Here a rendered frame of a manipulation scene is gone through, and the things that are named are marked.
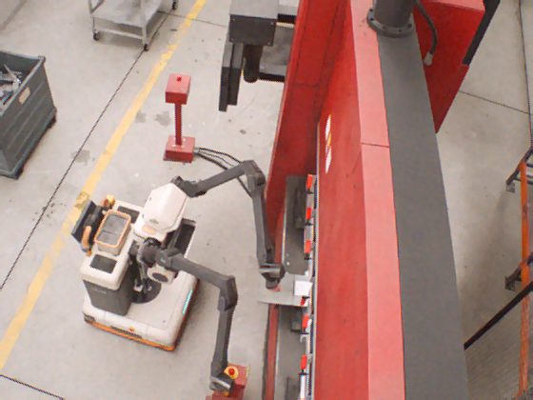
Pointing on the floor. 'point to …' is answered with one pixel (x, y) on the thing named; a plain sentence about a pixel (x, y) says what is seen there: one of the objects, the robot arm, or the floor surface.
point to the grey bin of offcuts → (22, 109)
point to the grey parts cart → (140, 14)
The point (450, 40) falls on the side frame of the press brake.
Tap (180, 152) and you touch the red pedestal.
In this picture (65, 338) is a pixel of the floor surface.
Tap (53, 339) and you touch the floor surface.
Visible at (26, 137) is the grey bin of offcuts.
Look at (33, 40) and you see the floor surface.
